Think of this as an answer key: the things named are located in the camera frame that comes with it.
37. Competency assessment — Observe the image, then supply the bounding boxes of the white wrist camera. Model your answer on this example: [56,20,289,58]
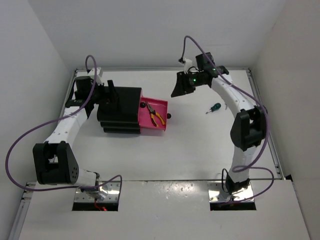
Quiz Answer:
[87,67,103,85]
[178,57,193,74]

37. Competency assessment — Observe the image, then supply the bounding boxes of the metal mounting plate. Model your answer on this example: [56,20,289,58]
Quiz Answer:
[207,181,255,204]
[74,181,121,204]

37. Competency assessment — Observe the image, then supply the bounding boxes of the yellow black pliers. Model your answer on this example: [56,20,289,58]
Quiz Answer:
[145,102,166,128]

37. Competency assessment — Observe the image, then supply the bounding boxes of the black drawer cabinet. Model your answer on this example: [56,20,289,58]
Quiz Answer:
[97,86,142,135]

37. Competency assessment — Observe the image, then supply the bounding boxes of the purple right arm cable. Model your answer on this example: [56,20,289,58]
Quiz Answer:
[178,35,275,207]

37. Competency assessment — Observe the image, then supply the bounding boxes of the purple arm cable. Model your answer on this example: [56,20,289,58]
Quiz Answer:
[4,55,123,193]
[178,35,275,207]

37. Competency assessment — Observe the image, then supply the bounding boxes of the pink top drawer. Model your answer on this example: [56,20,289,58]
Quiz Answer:
[139,93,146,109]

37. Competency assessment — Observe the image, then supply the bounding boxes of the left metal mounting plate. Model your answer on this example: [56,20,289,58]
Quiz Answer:
[74,181,121,204]

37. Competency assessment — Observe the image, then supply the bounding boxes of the green stubby screwdriver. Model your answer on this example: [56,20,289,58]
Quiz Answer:
[206,102,222,114]

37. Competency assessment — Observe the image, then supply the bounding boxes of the pink bottom drawer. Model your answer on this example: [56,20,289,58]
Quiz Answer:
[140,127,162,137]

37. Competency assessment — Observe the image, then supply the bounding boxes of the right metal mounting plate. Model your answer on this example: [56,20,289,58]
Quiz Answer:
[207,181,255,204]

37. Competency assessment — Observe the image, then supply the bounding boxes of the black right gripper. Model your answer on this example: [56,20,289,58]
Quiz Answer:
[171,71,206,98]

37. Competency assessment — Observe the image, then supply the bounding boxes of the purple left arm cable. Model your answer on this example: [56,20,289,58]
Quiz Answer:
[4,55,123,193]

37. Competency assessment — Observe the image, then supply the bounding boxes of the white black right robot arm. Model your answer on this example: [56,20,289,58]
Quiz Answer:
[170,52,267,169]

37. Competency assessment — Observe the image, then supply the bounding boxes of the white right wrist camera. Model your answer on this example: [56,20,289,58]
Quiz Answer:
[178,57,193,74]

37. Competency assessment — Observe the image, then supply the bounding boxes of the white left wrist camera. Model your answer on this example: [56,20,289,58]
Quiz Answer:
[87,67,103,85]

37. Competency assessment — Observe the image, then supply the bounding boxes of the pink drawer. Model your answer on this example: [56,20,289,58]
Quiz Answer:
[139,93,146,109]
[138,96,168,131]
[140,127,162,137]

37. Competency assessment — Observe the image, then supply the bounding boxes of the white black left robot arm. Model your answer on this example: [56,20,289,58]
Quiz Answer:
[32,67,110,199]

